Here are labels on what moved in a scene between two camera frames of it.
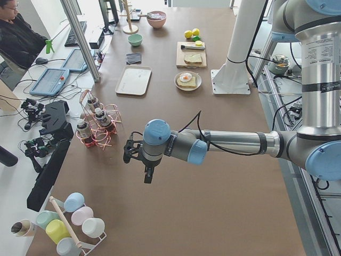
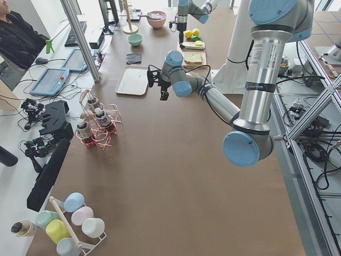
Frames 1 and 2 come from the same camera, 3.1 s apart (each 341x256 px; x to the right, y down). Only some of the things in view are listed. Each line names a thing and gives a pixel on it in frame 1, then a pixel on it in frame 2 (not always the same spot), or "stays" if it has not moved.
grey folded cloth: [135, 58] stays
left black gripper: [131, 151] to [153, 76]
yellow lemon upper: [195, 32] stays
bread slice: [193, 58] stays
